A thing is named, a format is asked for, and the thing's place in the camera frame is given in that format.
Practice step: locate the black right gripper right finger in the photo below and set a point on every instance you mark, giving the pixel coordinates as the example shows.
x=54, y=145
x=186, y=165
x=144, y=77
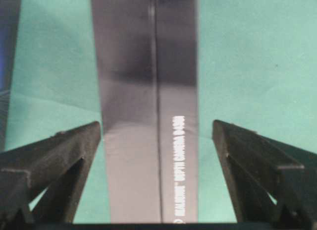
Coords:
x=268, y=181

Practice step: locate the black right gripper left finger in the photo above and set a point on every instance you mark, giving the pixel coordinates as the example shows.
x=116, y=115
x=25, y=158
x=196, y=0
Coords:
x=42, y=182

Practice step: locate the black camera box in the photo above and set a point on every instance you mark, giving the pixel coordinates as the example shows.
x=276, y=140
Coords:
x=146, y=54
x=9, y=20

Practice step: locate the green table cloth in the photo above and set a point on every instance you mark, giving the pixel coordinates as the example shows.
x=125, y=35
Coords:
x=257, y=69

